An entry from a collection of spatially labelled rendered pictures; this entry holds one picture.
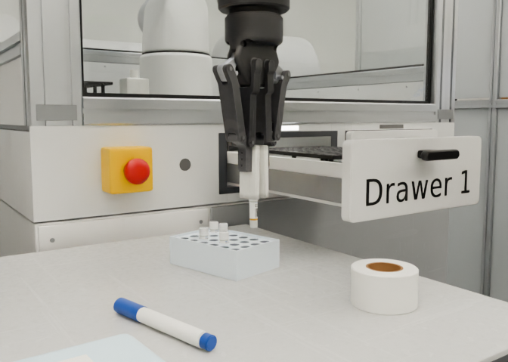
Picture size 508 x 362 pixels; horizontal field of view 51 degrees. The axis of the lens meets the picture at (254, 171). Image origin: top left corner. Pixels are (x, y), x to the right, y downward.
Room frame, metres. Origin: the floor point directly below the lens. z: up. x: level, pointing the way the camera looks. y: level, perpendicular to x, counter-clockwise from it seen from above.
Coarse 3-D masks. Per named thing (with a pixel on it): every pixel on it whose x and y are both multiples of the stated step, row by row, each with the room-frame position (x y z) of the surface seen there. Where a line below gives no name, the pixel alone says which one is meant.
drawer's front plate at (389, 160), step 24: (360, 144) 0.71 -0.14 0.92; (384, 144) 0.73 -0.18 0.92; (408, 144) 0.76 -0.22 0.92; (432, 144) 0.79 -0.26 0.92; (456, 144) 0.82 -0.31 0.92; (480, 144) 0.86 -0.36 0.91; (360, 168) 0.71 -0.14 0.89; (384, 168) 0.73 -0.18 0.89; (408, 168) 0.76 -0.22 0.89; (432, 168) 0.79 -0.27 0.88; (456, 168) 0.83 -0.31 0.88; (360, 192) 0.71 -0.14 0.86; (384, 192) 0.74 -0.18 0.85; (408, 192) 0.76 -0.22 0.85; (456, 192) 0.83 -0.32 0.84; (360, 216) 0.71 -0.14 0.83; (384, 216) 0.74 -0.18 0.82
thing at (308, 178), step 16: (272, 160) 0.87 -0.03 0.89; (288, 160) 0.84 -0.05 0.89; (304, 160) 0.81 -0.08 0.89; (336, 160) 1.10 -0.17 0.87; (272, 176) 0.87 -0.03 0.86; (288, 176) 0.84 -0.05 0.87; (304, 176) 0.80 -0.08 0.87; (320, 176) 0.77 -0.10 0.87; (336, 176) 0.75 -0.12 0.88; (272, 192) 0.87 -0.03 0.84; (288, 192) 0.84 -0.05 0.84; (304, 192) 0.80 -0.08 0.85; (320, 192) 0.77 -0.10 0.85; (336, 192) 0.74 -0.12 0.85
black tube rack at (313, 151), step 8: (272, 152) 0.94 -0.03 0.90; (280, 152) 0.92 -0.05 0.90; (288, 152) 0.90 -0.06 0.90; (296, 152) 0.89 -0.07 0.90; (304, 152) 0.89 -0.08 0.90; (312, 152) 0.89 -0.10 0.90; (320, 152) 0.89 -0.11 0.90; (328, 152) 0.90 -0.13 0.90; (336, 152) 0.89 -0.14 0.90; (320, 160) 1.08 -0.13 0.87; (328, 160) 0.84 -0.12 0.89
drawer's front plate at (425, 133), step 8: (352, 136) 1.14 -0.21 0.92; (360, 136) 1.16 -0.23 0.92; (368, 136) 1.17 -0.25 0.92; (376, 136) 1.18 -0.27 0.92; (384, 136) 1.20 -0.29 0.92; (392, 136) 1.21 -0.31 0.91; (400, 136) 1.23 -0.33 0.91; (408, 136) 1.24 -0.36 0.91; (416, 136) 1.26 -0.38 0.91; (424, 136) 1.28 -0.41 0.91; (432, 136) 1.29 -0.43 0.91
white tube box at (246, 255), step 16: (176, 240) 0.70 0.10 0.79; (192, 240) 0.71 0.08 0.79; (208, 240) 0.70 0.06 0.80; (240, 240) 0.70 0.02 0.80; (256, 240) 0.70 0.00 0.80; (272, 240) 0.69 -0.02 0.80; (176, 256) 0.70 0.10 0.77; (192, 256) 0.68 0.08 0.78; (208, 256) 0.66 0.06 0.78; (224, 256) 0.64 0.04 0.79; (240, 256) 0.64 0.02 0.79; (256, 256) 0.66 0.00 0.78; (272, 256) 0.68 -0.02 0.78; (208, 272) 0.66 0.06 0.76; (224, 272) 0.64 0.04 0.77; (240, 272) 0.64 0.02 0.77; (256, 272) 0.66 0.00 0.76
